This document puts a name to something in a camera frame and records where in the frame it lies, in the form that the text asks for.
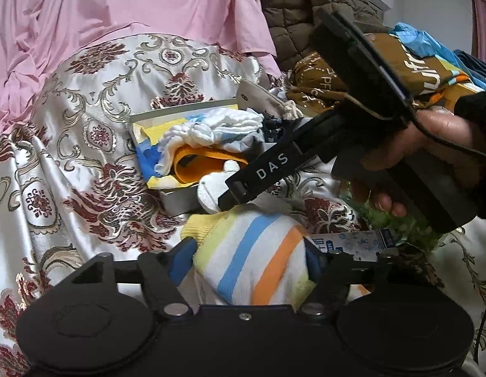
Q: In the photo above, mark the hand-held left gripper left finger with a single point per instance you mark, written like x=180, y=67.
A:
x=182, y=259

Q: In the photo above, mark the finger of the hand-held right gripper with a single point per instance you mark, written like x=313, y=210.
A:
x=266, y=171
x=235, y=204

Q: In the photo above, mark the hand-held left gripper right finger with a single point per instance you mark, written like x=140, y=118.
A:
x=315, y=263

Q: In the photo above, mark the white sock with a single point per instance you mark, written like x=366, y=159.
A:
x=211, y=192

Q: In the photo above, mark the clear zip bag of masks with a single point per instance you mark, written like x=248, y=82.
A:
x=352, y=243

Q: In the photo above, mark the black cloth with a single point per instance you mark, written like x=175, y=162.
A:
x=274, y=125

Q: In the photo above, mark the grey box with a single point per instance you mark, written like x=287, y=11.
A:
x=180, y=200

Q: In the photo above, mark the orange ribbed knit cloth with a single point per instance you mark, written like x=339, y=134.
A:
x=195, y=165

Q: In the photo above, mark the striped pastel sock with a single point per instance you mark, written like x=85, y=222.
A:
x=246, y=259

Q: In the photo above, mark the white crinkled muslin cloth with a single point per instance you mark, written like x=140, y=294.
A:
x=211, y=125

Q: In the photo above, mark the person's right hand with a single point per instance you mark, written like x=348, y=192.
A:
x=435, y=133

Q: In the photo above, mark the brown printed blanket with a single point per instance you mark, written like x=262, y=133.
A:
x=321, y=86

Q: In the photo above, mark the brown quilted jacket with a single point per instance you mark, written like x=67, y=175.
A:
x=305, y=19

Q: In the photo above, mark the clear bag of green bits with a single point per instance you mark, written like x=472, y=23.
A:
x=407, y=231

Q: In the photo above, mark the dark blue cloth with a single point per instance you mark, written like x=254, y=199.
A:
x=478, y=66

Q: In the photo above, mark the pink curtain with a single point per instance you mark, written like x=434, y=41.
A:
x=484, y=23

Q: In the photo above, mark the floral satin bedspread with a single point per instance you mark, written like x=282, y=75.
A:
x=70, y=172

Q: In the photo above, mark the pink cloth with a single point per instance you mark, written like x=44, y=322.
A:
x=109, y=11

